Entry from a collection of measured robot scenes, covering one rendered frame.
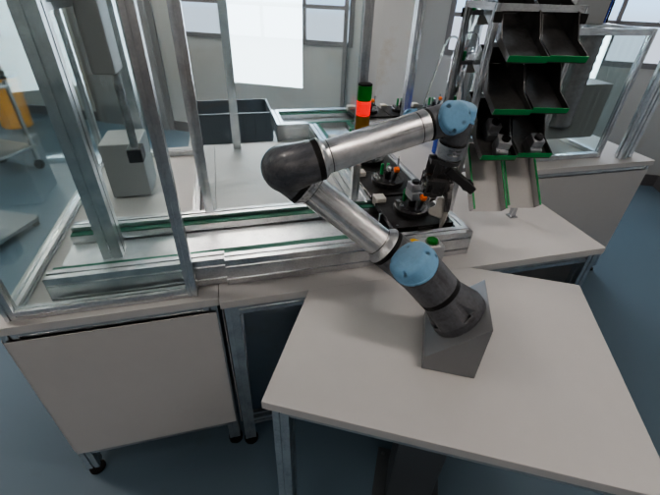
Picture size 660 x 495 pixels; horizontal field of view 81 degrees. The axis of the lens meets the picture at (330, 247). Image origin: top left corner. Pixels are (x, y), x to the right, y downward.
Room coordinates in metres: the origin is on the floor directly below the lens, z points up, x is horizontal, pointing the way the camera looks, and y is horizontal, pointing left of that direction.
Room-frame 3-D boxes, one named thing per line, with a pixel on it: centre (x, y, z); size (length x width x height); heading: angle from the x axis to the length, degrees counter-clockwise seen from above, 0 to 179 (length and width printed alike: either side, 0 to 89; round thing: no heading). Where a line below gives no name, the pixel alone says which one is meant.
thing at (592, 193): (2.47, -1.35, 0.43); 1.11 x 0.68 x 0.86; 106
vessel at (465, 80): (2.27, -0.67, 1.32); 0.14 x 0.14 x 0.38
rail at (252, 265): (1.11, -0.09, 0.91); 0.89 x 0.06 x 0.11; 106
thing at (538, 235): (1.76, -0.19, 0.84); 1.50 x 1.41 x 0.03; 106
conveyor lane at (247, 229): (1.27, -0.02, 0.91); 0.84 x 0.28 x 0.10; 106
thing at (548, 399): (0.79, -0.36, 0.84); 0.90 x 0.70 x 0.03; 78
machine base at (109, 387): (1.48, 0.84, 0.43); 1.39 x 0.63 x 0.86; 16
